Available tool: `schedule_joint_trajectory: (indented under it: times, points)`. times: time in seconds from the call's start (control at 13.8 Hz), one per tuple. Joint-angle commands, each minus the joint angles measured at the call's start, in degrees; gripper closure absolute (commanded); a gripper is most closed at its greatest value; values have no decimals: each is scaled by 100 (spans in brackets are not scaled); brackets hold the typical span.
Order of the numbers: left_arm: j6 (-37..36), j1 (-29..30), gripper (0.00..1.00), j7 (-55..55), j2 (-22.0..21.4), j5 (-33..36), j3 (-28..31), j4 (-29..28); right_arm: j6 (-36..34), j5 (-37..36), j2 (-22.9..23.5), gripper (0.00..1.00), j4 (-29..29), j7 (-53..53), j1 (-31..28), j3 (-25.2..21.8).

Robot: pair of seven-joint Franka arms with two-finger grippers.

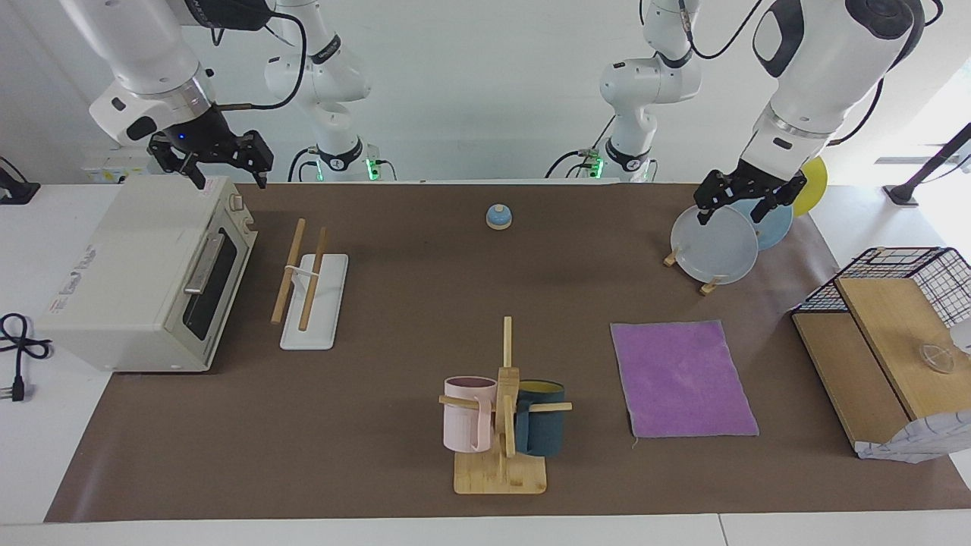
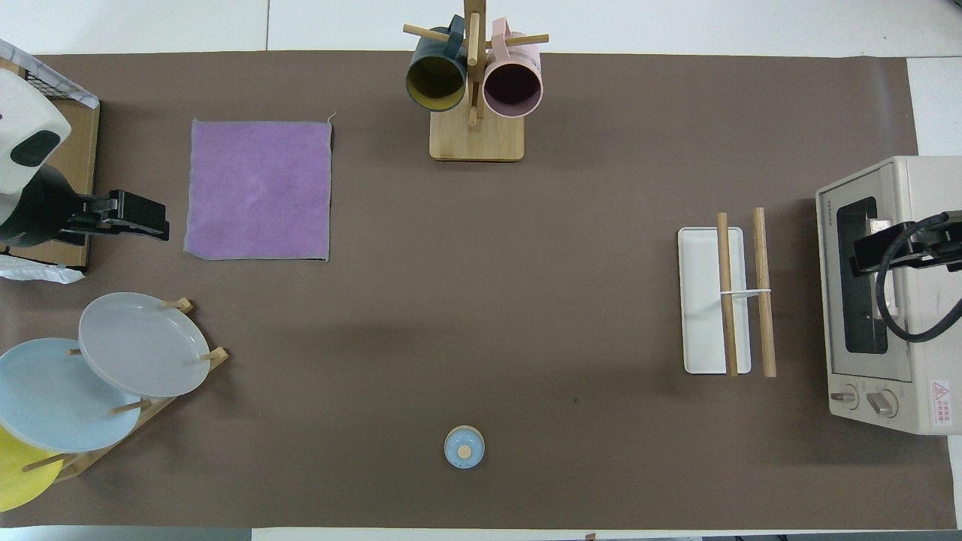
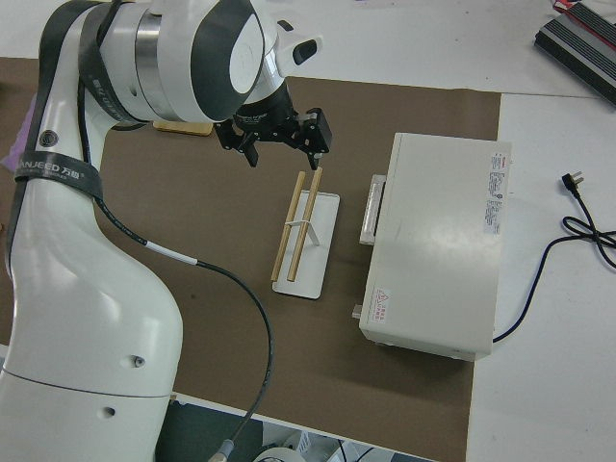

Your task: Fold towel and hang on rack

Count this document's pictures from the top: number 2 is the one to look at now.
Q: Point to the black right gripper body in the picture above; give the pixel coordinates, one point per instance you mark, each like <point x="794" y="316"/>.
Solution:
<point x="939" y="252"/>

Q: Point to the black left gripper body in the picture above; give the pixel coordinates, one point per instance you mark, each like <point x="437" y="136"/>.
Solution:
<point x="45" y="218"/>

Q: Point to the purple and grey towel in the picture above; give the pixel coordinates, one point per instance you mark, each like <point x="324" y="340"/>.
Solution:
<point x="259" y="191"/>

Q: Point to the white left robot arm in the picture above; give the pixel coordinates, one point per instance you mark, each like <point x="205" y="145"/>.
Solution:
<point x="22" y="113"/>

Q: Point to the wooden dish rack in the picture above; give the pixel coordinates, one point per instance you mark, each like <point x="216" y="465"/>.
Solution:
<point x="218" y="359"/>

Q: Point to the white towel rack wooden bars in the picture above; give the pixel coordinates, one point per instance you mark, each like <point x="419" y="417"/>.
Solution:
<point x="703" y="300"/>

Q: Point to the beige toaster oven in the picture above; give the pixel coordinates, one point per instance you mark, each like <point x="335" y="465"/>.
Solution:
<point x="924" y="353"/>

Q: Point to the grey plate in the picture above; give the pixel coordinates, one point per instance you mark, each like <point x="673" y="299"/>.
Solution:
<point x="139" y="346"/>

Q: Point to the marbled paper sheet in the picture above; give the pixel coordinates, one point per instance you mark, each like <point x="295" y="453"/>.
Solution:
<point x="78" y="92"/>

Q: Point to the light blue plate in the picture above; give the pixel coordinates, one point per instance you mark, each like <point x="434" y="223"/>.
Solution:
<point x="52" y="398"/>

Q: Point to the yellow plate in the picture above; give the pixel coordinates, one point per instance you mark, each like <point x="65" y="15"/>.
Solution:
<point x="19" y="481"/>

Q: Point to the dark teal mug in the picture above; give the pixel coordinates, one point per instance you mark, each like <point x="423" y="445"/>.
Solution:
<point x="436" y="83"/>

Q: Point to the wooden mug tree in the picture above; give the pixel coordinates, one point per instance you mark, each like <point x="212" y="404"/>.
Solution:
<point x="477" y="139"/>

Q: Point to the brown table mat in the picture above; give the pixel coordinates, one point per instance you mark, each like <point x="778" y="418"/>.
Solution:
<point x="526" y="300"/>

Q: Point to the small blue lidded jar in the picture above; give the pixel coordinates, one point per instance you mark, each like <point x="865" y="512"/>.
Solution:
<point x="464" y="448"/>

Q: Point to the pink mug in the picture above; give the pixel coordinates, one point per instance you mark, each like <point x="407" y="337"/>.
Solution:
<point x="513" y="86"/>

